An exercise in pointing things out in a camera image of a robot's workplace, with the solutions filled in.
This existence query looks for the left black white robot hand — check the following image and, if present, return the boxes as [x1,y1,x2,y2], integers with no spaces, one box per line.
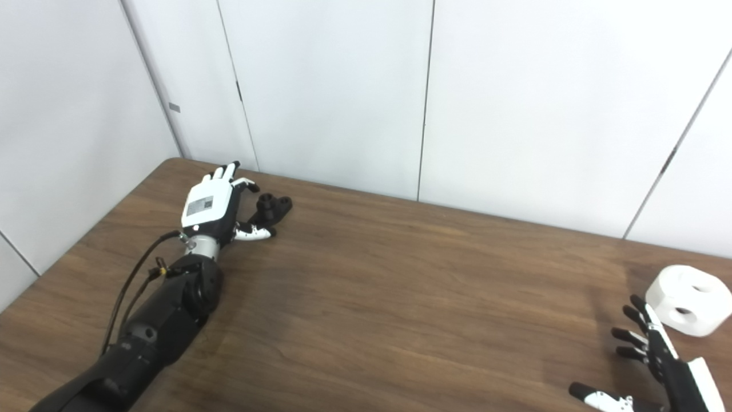
[181,161,277,244]

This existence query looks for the black flanged holder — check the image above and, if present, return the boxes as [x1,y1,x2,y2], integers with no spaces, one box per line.
[248,193,293,229]

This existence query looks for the round white piece with holes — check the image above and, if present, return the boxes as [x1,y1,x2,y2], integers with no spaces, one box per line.
[646,265,732,337]

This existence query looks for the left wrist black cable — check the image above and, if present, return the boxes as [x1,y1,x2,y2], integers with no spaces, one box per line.
[101,230,184,355]

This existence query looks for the thin wire with yellow plug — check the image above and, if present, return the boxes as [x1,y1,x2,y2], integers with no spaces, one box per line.
[114,257,198,332]

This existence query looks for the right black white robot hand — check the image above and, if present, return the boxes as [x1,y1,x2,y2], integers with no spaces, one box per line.
[569,295,727,412]

